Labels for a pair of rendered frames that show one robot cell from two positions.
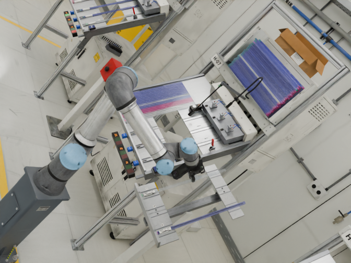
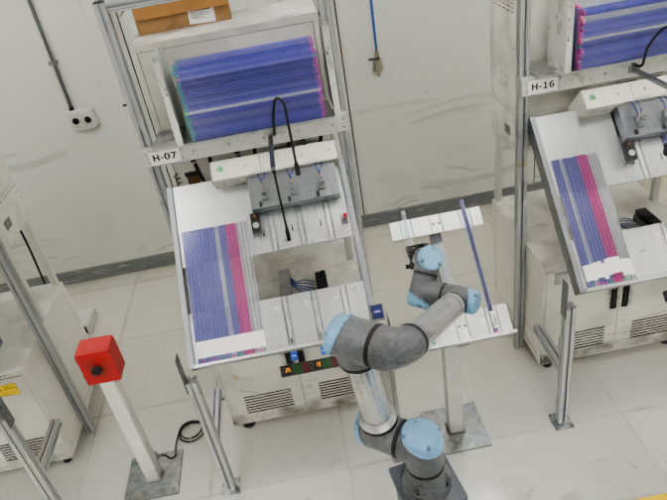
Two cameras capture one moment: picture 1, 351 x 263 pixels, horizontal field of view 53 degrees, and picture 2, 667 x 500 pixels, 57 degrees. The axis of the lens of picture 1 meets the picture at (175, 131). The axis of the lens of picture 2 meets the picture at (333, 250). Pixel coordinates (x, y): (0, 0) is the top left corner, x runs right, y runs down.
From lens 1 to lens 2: 1.32 m
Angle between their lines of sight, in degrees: 37
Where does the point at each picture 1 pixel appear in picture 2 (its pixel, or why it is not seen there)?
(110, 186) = (301, 393)
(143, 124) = (440, 319)
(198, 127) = (296, 228)
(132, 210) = not seen: hidden behind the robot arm
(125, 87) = (406, 336)
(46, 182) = (445, 483)
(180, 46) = (17, 208)
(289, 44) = (166, 14)
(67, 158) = (436, 446)
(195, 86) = (198, 211)
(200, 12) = not seen: outside the picture
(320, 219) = (363, 88)
